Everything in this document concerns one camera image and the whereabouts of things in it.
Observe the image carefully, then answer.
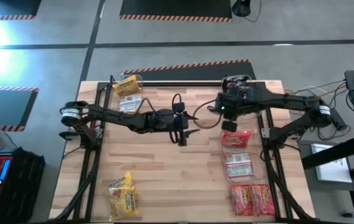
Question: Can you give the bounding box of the black hazard-striped floor mat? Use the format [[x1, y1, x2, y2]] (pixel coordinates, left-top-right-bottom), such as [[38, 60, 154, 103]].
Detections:
[[0, 0, 43, 21], [0, 86, 40, 133], [120, 58, 258, 82], [119, 0, 233, 23]]

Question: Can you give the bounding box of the black fire noodle packet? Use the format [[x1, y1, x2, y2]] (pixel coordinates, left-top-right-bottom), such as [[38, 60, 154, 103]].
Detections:
[[222, 75, 253, 91]]

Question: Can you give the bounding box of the red noodle packet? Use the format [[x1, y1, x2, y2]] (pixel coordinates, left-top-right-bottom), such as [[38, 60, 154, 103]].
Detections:
[[225, 151, 255, 179], [220, 129, 253, 149], [251, 183, 276, 217], [230, 182, 256, 217]]

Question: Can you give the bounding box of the grey metal bracket plate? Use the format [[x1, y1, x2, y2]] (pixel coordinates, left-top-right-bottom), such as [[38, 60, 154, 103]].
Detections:
[[260, 126, 273, 139]]

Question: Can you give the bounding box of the clear plastic bin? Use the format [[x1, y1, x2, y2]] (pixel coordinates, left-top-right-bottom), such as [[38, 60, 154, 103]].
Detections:
[[219, 127, 268, 184], [106, 73, 147, 121], [220, 73, 263, 122]]

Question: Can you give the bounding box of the thin black floor cable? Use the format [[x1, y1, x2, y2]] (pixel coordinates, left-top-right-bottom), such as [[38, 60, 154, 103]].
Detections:
[[243, 0, 263, 23]]

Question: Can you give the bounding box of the black round stand base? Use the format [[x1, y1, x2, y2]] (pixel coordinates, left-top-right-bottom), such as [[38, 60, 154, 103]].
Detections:
[[231, 0, 252, 17]]

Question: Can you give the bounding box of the black power adapter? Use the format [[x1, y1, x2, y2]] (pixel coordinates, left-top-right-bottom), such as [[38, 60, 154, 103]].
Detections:
[[332, 108, 348, 131]]

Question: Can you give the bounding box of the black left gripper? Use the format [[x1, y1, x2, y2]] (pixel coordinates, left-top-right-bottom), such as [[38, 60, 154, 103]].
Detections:
[[147, 103, 202, 147]]

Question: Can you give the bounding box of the black storage crate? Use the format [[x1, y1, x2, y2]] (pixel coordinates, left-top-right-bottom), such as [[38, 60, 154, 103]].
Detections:
[[0, 146, 46, 223]]

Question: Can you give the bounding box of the black aluminium table frame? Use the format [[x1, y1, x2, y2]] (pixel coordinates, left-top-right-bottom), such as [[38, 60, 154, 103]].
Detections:
[[49, 74, 317, 224]]

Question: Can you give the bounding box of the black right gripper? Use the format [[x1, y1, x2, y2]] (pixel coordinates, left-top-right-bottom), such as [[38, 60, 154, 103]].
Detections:
[[217, 86, 260, 133]]

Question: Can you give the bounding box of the yellow Maruchan noodle packet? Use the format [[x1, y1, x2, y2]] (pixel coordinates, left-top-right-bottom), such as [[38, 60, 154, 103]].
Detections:
[[112, 75, 142, 98], [118, 94, 143, 113], [106, 170, 134, 191], [105, 185, 139, 222]]

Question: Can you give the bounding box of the black metal beam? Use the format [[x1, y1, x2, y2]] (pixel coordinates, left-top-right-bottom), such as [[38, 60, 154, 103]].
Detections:
[[300, 134, 354, 170]]

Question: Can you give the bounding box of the white box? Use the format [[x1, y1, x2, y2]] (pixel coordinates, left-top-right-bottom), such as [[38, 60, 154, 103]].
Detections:
[[310, 142, 354, 184]]

